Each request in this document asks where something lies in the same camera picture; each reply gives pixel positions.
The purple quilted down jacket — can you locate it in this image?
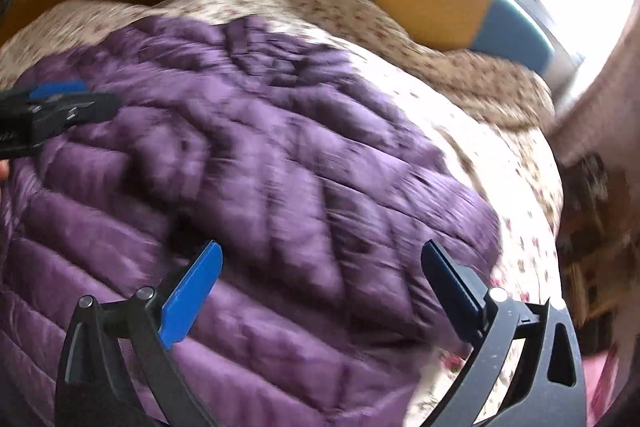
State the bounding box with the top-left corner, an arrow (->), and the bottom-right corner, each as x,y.
1,17 -> 499,426

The pink bedding pile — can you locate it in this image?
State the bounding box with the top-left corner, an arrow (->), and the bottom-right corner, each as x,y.
582,345 -> 618,427

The cluttered wooden bedside shelf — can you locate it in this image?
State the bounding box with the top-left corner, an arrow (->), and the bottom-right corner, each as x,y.
556,153 -> 639,355

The floral cream bed quilt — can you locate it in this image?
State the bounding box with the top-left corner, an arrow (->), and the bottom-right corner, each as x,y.
1,0 -> 562,426

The pink window curtain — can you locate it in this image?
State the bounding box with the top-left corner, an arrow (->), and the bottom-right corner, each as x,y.
546,0 -> 640,168

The floral pillow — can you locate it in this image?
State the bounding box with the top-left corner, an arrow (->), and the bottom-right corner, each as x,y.
264,0 -> 557,134

